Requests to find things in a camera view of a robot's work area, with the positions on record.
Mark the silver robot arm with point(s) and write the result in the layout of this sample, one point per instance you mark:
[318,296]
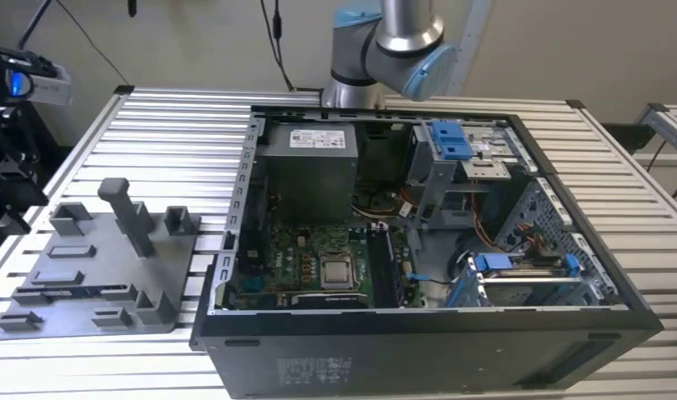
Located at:
[355,50]

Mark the grey parts rack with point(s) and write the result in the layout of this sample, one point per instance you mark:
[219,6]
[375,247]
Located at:
[110,271]

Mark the black hanging plug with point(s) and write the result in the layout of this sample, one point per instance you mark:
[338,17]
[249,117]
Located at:
[131,8]

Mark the black case fan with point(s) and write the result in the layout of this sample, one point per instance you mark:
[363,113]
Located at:
[255,225]

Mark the grey power supply unit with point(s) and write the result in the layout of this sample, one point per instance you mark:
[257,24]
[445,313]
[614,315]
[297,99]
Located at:
[310,187]

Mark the green motherboard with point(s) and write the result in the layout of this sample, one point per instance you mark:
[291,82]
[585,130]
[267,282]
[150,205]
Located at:
[294,250]

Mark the CPU socket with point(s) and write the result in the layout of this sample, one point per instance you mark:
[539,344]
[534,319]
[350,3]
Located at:
[338,254]

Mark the silver CPU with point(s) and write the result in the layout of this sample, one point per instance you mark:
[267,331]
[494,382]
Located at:
[337,273]

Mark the black graphics card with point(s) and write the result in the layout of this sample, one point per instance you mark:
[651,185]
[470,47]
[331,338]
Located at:
[327,301]

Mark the grey metal drive cage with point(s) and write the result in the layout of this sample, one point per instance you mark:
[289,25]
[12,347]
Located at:
[433,183]

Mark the black PC case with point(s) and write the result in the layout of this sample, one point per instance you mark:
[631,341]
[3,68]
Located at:
[427,358]

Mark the hard disk in blue carrier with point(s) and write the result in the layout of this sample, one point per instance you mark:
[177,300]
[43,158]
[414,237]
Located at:
[497,263]

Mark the perforated metal disk bay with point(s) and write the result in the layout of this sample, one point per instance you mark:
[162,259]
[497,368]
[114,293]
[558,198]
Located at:
[530,208]

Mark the black box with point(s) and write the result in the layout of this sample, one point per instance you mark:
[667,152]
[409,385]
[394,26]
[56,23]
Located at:
[627,137]

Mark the aluminium side table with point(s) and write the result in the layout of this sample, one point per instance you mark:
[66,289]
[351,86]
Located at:
[672,125]

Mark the blue plastic drive bracket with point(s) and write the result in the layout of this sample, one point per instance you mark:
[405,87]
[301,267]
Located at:
[450,139]

